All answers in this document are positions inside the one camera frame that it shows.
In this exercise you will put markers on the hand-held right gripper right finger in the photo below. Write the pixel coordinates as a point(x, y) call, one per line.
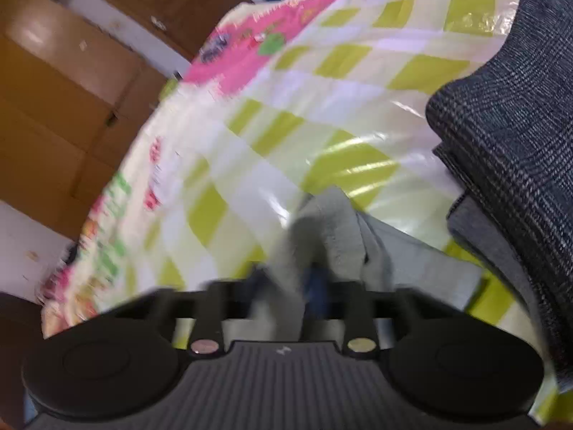
point(317, 289)

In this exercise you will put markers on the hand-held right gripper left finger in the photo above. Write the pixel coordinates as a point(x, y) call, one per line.
point(232, 296)

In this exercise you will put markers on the light grey pants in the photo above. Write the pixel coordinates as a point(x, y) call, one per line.
point(340, 233)

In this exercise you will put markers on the dark plaid folded pants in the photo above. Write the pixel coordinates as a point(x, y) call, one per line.
point(515, 121)

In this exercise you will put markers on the grey folded cloth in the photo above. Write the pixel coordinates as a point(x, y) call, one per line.
point(483, 242)

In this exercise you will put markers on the green checkered plastic sheet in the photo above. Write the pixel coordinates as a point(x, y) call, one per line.
point(313, 112)

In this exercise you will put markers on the pink printed blanket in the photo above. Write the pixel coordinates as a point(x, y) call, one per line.
point(250, 49)

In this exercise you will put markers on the brown wooden wardrobe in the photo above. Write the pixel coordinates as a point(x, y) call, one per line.
point(53, 98)

